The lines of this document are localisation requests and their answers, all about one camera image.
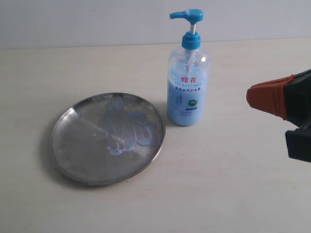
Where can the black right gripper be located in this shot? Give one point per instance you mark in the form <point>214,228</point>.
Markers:
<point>290,99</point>

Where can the blue lotion pump bottle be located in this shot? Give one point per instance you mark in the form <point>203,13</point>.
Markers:
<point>187,73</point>

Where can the pale blue soap gel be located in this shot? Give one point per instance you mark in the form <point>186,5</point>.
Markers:
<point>123,130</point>

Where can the round steel plate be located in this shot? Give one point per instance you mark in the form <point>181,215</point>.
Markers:
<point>77,145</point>

